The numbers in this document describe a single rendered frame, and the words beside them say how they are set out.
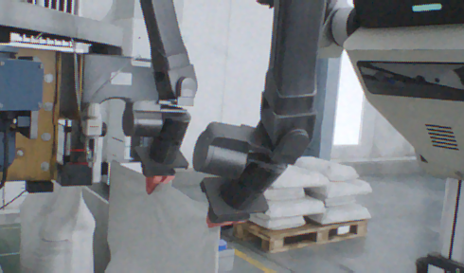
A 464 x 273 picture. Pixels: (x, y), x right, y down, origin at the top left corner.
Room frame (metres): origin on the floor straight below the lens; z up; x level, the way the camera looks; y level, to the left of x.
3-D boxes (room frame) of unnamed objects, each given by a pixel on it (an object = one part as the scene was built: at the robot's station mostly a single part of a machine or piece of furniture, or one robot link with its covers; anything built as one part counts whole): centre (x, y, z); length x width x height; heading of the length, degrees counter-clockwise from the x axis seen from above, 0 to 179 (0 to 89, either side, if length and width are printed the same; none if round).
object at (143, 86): (1.38, 0.36, 1.21); 0.30 x 0.25 x 0.30; 35
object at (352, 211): (4.41, -0.97, 0.20); 0.67 x 0.43 x 0.15; 125
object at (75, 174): (1.21, 0.39, 1.04); 0.08 x 0.06 x 0.05; 125
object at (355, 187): (4.41, -0.96, 0.44); 0.68 x 0.44 x 0.15; 125
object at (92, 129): (1.18, 0.34, 1.14); 0.05 x 0.04 x 0.16; 125
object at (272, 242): (4.39, -0.59, 0.07); 1.20 x 0.82 x 0.14; 127
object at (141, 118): (0.94, 0.15, 1.24); 0.11 x 0.09 x 0.12; 126
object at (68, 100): (1.26, 0.46, 1.26); 0.22 x 0.05 x 0.16; 35
